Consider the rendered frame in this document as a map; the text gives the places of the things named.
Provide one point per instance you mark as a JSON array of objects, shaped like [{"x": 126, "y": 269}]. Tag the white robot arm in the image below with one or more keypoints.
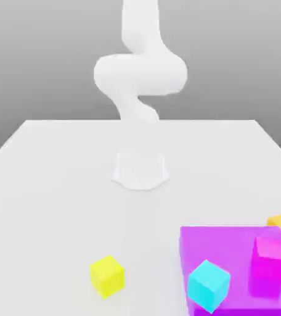
[{"x": 140, "y": 71}]

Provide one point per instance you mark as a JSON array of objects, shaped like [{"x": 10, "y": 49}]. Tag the small yellow cube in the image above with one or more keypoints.
[{"x": 107, "y": 276}]

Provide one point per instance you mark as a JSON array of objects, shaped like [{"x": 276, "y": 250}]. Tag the small cyan cube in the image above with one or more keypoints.
[{"x": 208, "y": 286}]

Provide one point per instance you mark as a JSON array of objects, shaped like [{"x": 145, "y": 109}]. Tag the small magenta cube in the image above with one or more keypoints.
[{"x": 268, "y": 269}]

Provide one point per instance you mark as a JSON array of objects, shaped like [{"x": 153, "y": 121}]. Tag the large purple box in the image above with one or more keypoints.
[{"x": 219, "y": 244}]

